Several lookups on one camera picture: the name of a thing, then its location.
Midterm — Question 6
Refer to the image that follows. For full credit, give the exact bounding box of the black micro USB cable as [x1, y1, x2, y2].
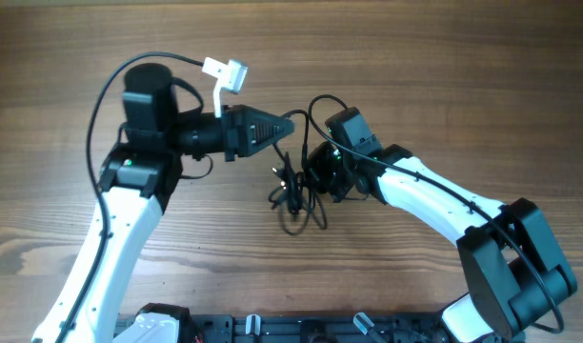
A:
[271, 109, 312, 215]

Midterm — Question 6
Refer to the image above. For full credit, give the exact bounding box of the black USB cable blue plug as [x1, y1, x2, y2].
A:
[268, 153, 328, 236]

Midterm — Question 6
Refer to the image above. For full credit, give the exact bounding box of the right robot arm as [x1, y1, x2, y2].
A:
[303, 108, 578, 342]

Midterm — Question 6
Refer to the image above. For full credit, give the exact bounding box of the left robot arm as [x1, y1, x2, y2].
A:
[31, 58, 294, 342]

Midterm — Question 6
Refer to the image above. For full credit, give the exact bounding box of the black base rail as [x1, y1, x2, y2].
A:
[186, 313, 457, 343]

